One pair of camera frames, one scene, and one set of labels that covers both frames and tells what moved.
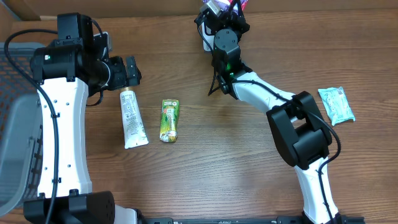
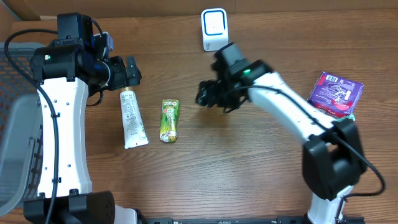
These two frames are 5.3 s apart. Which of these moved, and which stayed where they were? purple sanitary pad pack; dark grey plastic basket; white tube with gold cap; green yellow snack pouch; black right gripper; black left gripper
Moved: black right gripper; purple sanitary pad pack
Stayed: black left gripper; green yellow snack pouch; dark grey plastic basket; white tube with gold cap
